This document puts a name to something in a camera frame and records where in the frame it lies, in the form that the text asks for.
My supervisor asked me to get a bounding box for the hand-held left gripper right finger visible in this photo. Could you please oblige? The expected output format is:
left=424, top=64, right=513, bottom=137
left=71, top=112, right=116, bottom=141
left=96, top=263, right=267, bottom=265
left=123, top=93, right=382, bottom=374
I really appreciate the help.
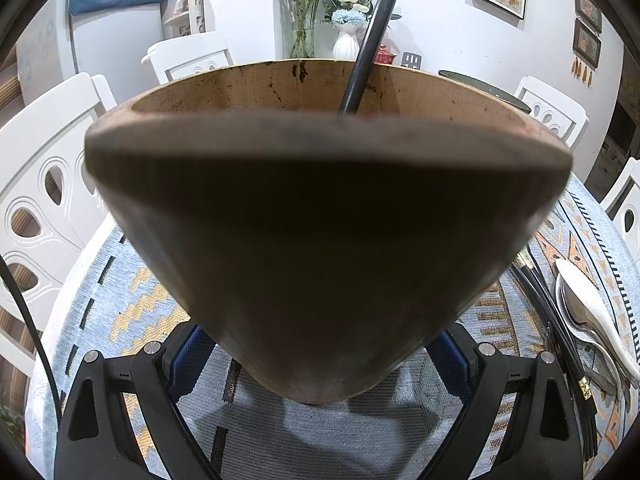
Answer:
left=425, top=324, right=585, bottom=480

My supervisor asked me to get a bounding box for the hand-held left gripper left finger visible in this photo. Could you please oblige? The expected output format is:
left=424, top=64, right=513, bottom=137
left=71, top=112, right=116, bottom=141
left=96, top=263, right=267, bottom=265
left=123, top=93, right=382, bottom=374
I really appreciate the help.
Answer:
left=54, top=324, right=223, bottom=480

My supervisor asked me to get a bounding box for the white ceramic spoon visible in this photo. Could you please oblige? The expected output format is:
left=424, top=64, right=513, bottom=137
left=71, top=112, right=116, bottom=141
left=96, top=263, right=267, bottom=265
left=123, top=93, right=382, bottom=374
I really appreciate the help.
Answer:
left=555, top=259, right=640, bottom=376

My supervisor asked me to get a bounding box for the blue patterned table mat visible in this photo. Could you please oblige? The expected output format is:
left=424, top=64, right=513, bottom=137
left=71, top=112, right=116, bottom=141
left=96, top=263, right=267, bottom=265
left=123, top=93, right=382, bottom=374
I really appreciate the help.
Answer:
left=30, top=175, right=640, bottom=480

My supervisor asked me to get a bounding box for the green potted plant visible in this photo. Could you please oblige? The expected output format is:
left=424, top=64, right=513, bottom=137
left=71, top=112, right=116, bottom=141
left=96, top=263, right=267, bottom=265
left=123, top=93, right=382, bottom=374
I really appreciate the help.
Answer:
left=0, top=395, right=26, bottom=456

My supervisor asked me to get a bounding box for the white dining chair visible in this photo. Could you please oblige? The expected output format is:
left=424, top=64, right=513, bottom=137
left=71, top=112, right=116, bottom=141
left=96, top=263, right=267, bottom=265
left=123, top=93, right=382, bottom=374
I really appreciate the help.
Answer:
left=0, top=72, right=118, bottom=376
left=514, top=76, right=590, bottom=148
left=600, top=157, right=640, bottom=251
left=141, top=31, right=235, bottom=86

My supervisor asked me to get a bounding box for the white refrigerator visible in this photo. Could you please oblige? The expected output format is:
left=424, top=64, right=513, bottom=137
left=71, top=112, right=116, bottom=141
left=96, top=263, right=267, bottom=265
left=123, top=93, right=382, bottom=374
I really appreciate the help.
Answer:
left=15, top=0, right=166, bottom=111

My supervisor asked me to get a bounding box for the white vase with flowers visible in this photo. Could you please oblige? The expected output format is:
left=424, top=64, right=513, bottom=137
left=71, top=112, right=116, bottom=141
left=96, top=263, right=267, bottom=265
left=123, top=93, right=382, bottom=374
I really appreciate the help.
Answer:
left=320, top=0, right=401, bottom=61

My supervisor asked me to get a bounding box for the small framed picture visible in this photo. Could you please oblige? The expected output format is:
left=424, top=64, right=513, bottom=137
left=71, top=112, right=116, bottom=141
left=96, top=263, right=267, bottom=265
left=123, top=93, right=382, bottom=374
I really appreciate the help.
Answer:
left=574, top=0, right=603, bottom=33
left=572, top=19, right=602, bottom=68

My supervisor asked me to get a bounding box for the glass vase with stems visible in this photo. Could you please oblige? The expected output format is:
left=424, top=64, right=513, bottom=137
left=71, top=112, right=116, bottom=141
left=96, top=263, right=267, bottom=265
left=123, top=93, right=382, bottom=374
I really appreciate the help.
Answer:
left=274, top=0, right=346, bottom=60

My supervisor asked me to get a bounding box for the white shelf with ornaments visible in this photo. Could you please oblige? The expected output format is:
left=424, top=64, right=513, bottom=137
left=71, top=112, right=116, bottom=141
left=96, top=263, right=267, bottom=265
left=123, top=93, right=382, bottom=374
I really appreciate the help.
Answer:
left=164, top=0, right=207, bottom=38

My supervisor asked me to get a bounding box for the black cable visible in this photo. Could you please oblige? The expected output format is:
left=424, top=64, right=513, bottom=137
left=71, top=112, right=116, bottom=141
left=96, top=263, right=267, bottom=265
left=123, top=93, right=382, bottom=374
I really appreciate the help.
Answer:
left=0, top=255, right=63, bottom=426

